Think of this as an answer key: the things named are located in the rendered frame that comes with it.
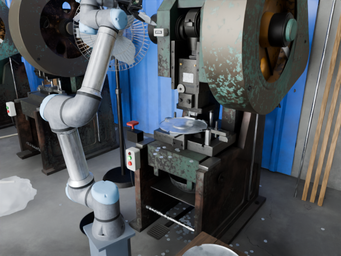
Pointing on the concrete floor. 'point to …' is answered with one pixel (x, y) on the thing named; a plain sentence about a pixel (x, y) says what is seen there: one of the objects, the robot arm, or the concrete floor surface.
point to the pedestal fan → (118, 48)
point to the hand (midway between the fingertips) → (158, 8)
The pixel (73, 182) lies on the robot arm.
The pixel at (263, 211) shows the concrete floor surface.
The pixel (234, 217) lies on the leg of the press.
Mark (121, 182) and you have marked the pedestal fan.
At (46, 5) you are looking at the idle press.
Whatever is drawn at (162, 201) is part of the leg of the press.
